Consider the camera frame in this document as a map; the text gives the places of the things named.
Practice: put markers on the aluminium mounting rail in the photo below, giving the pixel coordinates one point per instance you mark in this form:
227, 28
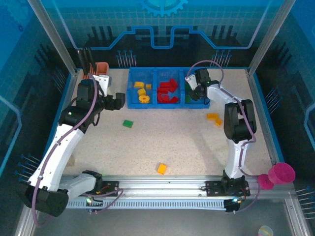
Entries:
160, 184

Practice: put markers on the black right mount plate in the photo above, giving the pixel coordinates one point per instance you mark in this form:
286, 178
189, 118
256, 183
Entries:
212, 188

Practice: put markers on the black left mount plate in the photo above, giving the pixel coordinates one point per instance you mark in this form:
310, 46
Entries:
110, 186

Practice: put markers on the aluminium frame post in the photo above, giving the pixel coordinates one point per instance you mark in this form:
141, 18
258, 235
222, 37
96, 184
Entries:
268, 37
53, 37

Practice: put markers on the round striped disc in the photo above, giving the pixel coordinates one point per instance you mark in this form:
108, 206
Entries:
265, 231

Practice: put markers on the salmon and white holder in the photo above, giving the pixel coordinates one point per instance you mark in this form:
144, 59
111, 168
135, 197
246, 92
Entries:
102, 68

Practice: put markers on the black stick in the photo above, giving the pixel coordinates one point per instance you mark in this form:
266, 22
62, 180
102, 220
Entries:
90, 56
80, 59
85, 59

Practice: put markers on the large pink sponge disc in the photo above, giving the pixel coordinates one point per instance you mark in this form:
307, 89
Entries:
281, 173

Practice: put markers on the small yellow lego brick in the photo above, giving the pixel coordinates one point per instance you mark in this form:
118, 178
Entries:
148, 86

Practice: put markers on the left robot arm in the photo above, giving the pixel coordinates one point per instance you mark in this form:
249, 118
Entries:
56, 152

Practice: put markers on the blue three-compartment bin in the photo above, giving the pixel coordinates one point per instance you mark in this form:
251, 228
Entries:
150, 104

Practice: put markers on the black mount plate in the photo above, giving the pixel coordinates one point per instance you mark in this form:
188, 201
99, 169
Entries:
212, 188
110, 186

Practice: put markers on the small pink sponge disc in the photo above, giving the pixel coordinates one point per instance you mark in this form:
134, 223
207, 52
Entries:
264, 182

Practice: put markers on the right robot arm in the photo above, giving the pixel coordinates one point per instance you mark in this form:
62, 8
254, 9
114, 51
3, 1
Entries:
236, 157

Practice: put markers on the black controller board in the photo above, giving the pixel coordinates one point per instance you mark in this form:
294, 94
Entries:
94, 202
232, 205

